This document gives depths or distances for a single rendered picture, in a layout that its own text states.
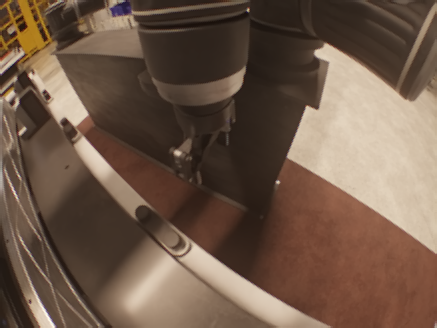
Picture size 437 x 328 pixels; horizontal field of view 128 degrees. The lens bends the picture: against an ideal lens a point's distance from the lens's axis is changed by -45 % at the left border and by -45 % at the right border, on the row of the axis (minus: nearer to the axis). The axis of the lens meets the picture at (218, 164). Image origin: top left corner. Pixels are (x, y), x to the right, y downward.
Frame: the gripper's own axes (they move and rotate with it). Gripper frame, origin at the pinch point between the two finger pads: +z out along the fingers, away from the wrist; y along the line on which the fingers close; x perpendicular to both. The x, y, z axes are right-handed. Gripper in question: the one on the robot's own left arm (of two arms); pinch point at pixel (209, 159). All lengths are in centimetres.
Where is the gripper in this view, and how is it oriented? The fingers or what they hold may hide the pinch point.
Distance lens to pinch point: 35.3
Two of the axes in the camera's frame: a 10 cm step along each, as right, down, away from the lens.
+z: 0.4, 5.4, 8.4
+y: 5.0, -7.4, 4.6
